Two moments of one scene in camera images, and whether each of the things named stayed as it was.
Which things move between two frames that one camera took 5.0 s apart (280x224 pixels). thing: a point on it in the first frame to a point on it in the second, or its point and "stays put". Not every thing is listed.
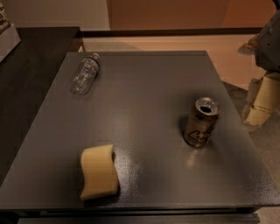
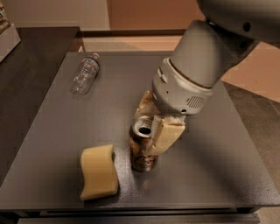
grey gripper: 269,48 to 178,91
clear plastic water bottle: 85,74 stays put
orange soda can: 202,121 to 140,139
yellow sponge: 99,171 stays put
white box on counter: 10,40 stays put
